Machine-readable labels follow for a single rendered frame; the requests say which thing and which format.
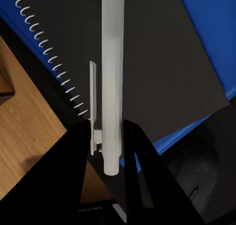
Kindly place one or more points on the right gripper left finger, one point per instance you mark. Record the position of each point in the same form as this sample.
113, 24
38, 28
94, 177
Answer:
50, 193

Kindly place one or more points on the pen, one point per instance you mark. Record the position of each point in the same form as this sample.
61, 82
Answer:
112, 77

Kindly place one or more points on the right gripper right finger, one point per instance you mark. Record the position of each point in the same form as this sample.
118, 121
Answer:
171, 205

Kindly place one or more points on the desk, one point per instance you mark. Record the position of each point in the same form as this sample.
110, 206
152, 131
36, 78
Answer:
219, 130

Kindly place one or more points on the folder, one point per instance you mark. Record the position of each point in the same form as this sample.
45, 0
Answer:
215, 24

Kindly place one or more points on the notebook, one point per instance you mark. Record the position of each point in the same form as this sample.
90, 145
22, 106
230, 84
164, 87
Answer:
168, 79

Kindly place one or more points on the mouse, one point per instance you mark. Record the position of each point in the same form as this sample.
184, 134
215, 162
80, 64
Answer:
196, 166

